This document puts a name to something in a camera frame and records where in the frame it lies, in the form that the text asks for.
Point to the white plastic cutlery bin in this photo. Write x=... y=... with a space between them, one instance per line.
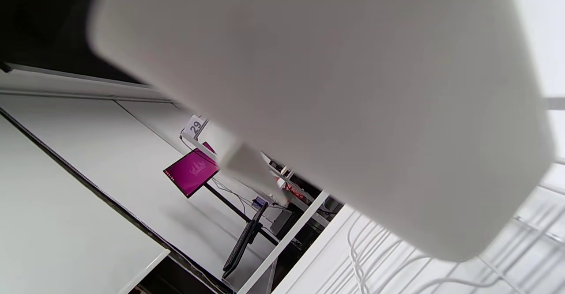
x=331 y=86

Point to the orange red equipment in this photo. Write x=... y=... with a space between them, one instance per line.
x=293 y=192

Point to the black keyboard tray stand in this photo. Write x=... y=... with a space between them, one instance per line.
x=229 y=205

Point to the white numbered sign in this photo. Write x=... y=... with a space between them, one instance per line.
x=194 y=127

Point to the magenta screen monitor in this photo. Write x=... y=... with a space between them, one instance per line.
x=190 y=172

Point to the black computer keyboard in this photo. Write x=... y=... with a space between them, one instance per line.
x=242 y=245

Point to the white metal rig frame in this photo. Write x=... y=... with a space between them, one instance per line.
x=287 y=236

